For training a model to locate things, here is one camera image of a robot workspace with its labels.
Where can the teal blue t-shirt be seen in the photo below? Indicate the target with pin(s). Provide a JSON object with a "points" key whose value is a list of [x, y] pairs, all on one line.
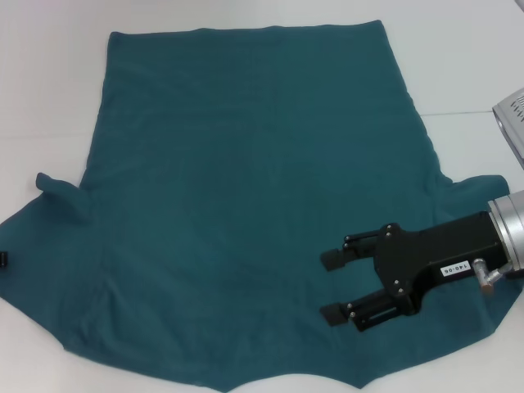
{"points": [[245, 163]]}

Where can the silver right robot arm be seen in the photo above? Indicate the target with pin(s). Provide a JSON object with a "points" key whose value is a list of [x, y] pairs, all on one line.
{"points": [[509, 229]]}

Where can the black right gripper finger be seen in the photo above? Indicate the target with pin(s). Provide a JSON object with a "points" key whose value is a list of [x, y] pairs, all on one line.
{"points": [[368, 313], [333, 258]]}

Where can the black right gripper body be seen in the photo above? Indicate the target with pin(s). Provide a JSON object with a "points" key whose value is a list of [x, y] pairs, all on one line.
{"points": [[434, 249]]}

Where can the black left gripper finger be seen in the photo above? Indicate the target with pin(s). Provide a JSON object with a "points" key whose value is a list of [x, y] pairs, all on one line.
{"points": [[4, 259]]}

